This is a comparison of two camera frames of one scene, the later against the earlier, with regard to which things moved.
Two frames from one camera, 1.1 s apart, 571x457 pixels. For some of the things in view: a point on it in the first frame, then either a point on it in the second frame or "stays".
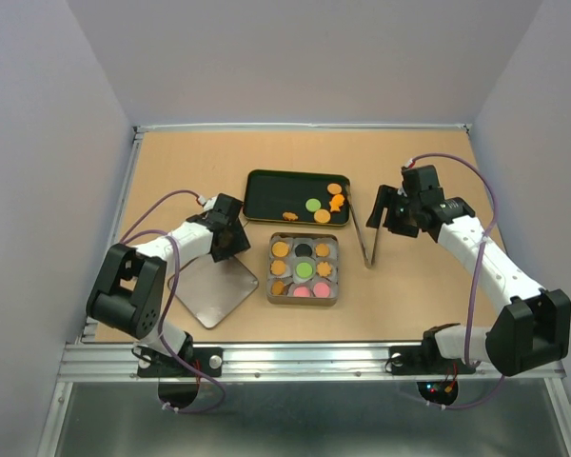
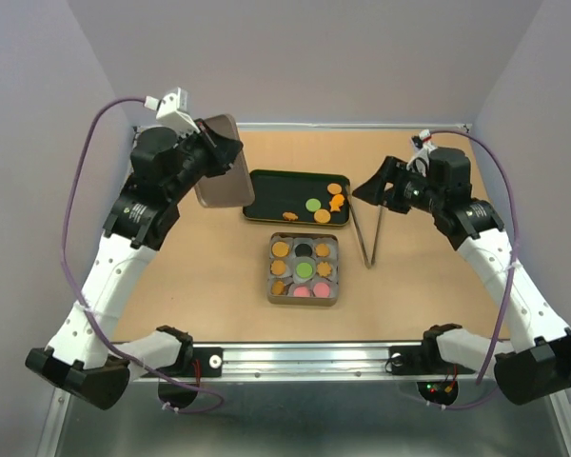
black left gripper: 239,245 -> 224,150
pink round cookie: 302,291 stays
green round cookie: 304,269 stays
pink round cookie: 322,289 stays
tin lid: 214,291 -> 232,188
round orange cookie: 280,248 stays
